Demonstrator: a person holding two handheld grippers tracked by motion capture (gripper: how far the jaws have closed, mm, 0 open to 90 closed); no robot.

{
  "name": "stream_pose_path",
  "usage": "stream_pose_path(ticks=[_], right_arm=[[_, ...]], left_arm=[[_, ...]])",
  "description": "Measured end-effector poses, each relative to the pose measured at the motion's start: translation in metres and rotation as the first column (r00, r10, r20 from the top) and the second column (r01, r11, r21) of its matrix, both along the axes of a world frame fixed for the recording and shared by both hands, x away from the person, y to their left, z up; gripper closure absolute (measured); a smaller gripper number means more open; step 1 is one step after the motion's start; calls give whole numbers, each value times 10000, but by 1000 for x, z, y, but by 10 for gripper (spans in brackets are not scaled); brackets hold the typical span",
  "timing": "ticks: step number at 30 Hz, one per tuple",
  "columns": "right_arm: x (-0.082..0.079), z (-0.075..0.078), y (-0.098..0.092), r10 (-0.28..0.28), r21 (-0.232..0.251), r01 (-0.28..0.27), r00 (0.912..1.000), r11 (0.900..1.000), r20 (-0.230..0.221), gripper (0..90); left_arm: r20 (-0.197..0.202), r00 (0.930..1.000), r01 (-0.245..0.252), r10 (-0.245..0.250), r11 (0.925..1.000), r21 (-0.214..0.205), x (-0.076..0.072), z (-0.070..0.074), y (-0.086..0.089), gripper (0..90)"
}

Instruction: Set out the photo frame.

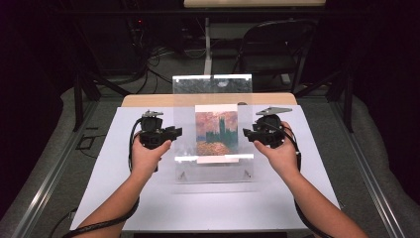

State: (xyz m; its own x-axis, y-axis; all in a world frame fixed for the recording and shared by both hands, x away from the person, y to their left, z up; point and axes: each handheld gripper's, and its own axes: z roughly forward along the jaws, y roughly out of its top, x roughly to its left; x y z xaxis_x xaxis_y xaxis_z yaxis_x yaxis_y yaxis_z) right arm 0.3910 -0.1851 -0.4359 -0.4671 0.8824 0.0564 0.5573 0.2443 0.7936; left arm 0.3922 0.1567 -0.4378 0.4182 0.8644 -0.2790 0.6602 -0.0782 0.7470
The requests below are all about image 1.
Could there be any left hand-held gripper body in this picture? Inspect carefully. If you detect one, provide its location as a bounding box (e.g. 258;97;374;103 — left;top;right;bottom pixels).
138;110;176;151

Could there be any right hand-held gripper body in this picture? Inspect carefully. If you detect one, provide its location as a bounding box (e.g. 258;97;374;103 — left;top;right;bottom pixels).
252;106;294;149

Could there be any clear acrylic picture frame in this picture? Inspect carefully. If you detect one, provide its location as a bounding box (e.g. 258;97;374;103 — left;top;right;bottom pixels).
171;73;256;164

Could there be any painting print card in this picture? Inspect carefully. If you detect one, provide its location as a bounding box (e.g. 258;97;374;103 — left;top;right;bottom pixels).
194;103;241;165

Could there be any clear acrylic frame base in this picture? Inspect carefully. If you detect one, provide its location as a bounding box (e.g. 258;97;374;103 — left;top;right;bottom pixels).
173;158;256;184

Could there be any person's left hand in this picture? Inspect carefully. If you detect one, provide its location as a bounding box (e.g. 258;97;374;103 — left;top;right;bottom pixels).
130;134;173;181

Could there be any person's right hand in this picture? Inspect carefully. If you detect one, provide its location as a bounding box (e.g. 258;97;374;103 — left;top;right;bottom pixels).
253;120;301;181

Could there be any white paper table mat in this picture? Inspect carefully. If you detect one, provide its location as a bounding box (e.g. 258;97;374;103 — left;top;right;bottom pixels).
69;104;341;232

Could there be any black metal stand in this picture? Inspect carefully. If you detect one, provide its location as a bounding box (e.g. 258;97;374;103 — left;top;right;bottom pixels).
58;9;133;133
293;62;357;134

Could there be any black folding chair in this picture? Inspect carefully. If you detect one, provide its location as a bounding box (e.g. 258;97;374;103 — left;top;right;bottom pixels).
232;18;319;94

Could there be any white desk with leg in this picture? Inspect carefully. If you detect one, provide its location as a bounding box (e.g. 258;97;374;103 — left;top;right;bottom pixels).
182;0;327;76

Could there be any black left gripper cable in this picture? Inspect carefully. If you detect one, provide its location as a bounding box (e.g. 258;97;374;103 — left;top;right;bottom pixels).
49;116;144;238

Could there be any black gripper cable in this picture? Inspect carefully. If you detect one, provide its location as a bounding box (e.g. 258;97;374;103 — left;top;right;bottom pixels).
276;124;330;238
49;116;144;238

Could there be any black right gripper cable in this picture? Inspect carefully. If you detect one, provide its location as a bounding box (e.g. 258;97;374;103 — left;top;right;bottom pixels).
276;124;330;238

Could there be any bundle of floor cables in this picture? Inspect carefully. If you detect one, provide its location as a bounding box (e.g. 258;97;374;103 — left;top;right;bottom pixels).
127;18;174;96

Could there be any aluminium rail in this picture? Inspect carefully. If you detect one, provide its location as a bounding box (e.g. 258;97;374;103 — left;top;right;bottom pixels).
330;97;409;238
11;98;100;238

